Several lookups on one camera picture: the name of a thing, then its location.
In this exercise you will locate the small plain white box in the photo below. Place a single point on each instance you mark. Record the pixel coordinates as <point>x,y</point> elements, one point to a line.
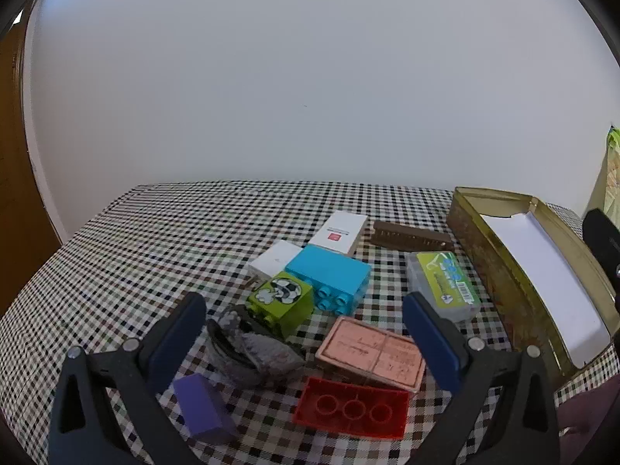
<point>273,259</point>

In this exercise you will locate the white box with red label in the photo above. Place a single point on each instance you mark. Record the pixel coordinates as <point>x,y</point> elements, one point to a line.
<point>339,230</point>

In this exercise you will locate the person's dark clothing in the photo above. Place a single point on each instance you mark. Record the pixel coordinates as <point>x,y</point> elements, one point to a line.
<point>591,426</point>

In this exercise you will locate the green printed building block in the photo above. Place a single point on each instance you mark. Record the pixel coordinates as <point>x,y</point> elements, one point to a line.
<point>281,295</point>

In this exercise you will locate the green patterned bag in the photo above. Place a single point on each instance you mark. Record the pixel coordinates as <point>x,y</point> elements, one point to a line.
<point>612,164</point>

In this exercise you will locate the black hair claw clip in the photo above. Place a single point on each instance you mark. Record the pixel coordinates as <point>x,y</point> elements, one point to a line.
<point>261,353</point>

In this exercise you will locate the brown wooden door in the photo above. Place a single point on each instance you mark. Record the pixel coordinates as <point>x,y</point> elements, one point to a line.
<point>19,203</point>

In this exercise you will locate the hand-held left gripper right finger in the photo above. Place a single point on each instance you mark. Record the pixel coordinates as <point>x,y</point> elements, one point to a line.
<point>431,344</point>

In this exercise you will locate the brown comb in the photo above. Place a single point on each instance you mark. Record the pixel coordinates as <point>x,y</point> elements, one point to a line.
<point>407,237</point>

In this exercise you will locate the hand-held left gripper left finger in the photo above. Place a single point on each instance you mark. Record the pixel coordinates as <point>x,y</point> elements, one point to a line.
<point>177,339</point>

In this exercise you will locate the white paper liner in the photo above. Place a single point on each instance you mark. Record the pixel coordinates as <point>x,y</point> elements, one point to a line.
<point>547,271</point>

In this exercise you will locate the checkered tablecloth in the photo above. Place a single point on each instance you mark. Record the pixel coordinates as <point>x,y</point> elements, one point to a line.
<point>145,252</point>

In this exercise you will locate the green label dental floss box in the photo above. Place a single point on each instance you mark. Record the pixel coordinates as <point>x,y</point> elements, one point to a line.
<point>445,281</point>

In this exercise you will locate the red building block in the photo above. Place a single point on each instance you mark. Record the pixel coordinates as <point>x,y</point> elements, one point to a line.
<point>348,407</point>

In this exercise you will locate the gold tin box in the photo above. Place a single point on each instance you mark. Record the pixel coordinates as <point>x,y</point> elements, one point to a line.
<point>484,247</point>

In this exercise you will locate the purple plug adapter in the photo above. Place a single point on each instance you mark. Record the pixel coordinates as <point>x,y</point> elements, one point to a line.
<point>203,407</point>

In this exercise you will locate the pink metallic box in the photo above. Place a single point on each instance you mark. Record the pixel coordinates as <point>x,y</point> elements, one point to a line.
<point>363,348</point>

